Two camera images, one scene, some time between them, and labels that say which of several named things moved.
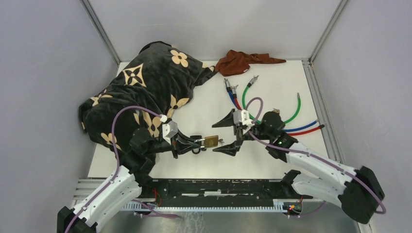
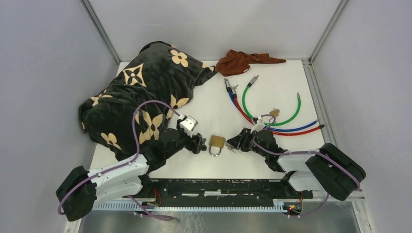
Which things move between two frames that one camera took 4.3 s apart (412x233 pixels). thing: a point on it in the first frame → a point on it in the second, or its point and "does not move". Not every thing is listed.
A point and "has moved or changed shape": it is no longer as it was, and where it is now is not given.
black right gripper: [231, 149] → [240, 141]
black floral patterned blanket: [156, 80] does not move
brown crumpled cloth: [235, 63] does not move
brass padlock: [209, 141] has moved or changed shape
